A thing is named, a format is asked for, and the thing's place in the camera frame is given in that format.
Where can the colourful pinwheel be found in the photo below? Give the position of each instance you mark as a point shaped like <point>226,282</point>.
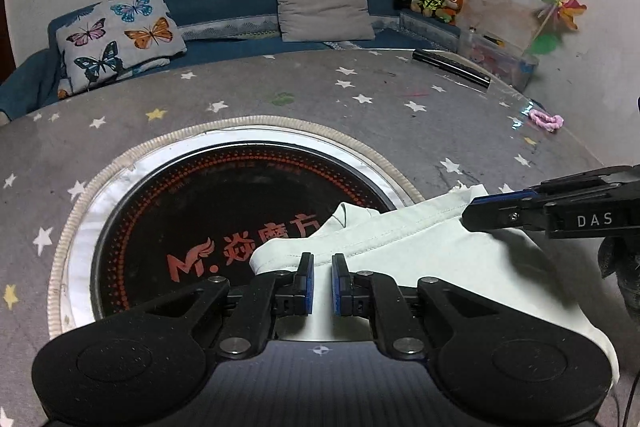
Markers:
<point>562,9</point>

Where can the beige pillow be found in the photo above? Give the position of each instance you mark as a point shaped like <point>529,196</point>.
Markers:
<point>325,4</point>

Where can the clear plastic box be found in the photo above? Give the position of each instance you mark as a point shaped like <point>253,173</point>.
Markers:
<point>495,57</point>

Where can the blue sofa bench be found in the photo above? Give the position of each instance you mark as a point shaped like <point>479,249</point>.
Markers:
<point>225,2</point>

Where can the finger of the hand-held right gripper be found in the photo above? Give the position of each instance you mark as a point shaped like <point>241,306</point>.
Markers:
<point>500,217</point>
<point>505,198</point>

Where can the person's right hand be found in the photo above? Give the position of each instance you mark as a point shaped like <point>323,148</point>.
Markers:
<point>627,267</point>

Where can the long black box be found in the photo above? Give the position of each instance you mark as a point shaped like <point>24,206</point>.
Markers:
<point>450,63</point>

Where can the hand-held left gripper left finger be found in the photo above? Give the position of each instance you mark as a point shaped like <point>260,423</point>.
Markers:
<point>307,282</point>

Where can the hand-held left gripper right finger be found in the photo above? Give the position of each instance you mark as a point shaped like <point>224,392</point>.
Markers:
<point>338,282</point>

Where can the white garment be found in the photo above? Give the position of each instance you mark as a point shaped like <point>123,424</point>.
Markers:
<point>425,237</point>

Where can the brown teddy bear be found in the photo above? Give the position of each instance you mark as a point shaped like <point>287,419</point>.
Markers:
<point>432,2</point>

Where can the orange plush toy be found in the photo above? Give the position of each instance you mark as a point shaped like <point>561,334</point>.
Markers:
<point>455,2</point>

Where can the round black induction cooktop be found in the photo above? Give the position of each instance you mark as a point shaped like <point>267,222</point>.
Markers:
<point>225,187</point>

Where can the butterfly print pillow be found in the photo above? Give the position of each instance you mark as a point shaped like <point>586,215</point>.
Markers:
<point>120,32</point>

